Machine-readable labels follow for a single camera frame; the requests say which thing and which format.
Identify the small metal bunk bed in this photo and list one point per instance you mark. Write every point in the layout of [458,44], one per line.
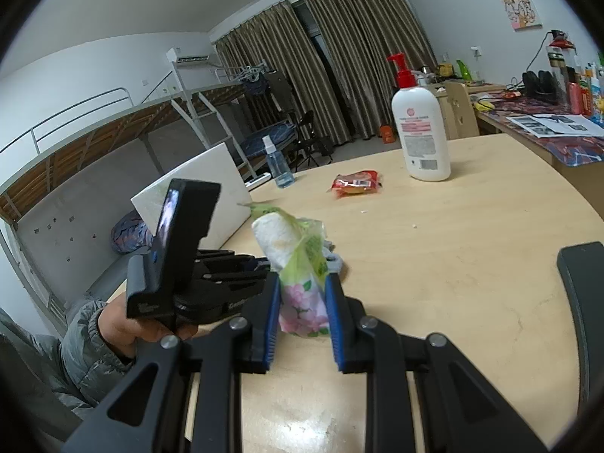
[226,85]

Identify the white bunk bed ladder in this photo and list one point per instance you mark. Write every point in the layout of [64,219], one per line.
[207,113]

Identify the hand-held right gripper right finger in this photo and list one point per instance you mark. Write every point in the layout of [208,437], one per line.
[331,321]

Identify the black folding chair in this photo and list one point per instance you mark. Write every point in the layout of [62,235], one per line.
[309,141]

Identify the long wooden desk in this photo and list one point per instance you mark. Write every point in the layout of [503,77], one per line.
[519,137]

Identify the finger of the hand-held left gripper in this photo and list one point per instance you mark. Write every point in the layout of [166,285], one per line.
[226,260]
[236,282]

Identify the white foam box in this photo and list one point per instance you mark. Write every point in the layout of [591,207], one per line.
[203,165]

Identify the large metal bunk bed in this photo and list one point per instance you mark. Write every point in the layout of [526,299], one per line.
[94,132]

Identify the cartoon wall poster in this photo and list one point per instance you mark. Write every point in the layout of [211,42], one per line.
[519,0]

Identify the printed paper sheets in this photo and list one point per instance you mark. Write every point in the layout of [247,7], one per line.
[552,125]

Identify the orange bin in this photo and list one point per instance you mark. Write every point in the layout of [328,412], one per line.
[387,134]

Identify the floral tissue pack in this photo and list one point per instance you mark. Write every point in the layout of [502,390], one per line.
[302,306]

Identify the white lotion pump bottle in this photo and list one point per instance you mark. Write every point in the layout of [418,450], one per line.
[420,151]

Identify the person's left forearm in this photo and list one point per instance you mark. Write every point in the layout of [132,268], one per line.
[80,358]

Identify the clear spray bottle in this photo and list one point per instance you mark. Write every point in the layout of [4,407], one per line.
[282,174]

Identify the white air conditioner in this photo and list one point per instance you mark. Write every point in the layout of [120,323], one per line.
[188,55]

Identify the person's left hand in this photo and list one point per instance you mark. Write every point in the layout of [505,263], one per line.
[118,328]

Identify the red snack packet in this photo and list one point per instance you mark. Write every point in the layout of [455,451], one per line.
[354,184]

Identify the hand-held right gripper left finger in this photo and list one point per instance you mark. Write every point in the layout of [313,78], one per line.
[272,325]

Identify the blue plaid mattress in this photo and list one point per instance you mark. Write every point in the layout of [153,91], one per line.
[269,139]

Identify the black chair back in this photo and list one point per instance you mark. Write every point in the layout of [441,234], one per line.
[585,292]

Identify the white flat object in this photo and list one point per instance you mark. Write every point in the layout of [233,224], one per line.
[258,181]

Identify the dark hanging clothes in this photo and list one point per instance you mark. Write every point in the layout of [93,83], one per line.
[266,87]

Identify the patterned desk mat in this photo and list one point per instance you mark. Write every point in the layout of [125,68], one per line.
[575,148]

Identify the blue floral blanket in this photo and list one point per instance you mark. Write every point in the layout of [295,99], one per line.
[130,236]

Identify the brown curtain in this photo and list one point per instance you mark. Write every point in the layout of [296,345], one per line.
[373,33]
[273,71]

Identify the black headphones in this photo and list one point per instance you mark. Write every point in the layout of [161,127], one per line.
[538,85]

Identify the red cap bottle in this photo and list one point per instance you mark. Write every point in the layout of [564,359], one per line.
[560,61]

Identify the green bottle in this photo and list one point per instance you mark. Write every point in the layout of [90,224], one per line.
[464,71]

